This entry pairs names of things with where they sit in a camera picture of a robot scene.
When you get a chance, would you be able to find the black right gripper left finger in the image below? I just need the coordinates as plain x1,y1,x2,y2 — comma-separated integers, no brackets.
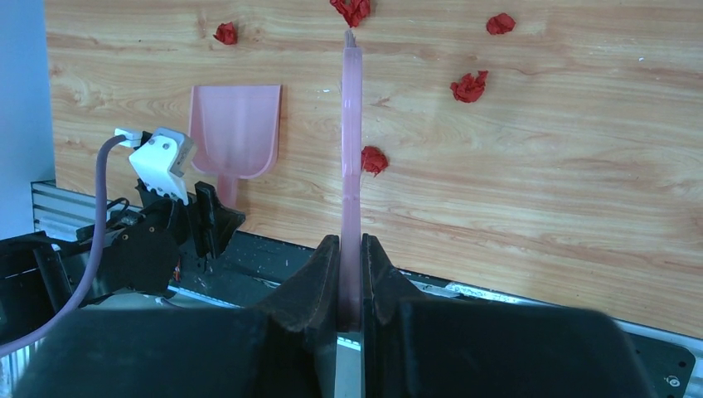
13,235,340,397

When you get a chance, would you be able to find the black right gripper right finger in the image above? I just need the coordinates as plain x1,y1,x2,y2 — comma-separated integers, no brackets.
361,235,654,397

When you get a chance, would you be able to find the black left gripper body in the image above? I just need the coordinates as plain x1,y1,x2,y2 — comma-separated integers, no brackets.
83,181,245,304

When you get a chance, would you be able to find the pink plastic dustpan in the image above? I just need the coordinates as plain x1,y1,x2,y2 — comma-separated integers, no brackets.
189,85,283,209

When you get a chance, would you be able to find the pink hand brush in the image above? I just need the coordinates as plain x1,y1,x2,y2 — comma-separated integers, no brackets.
338,30,363,332

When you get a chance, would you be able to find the red paper scrap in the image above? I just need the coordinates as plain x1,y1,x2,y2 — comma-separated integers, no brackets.
329,0,371,28
361,146,389,177
212,22,238,46
486,12,516,36
450,70,489,103

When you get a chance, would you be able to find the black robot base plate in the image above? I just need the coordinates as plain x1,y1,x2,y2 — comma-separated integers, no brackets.
0,180,703,398

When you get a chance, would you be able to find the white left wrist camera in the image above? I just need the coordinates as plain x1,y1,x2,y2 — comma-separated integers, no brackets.
114,127,197,205

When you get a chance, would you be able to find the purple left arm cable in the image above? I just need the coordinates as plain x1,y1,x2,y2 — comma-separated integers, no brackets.
0,134,128,359

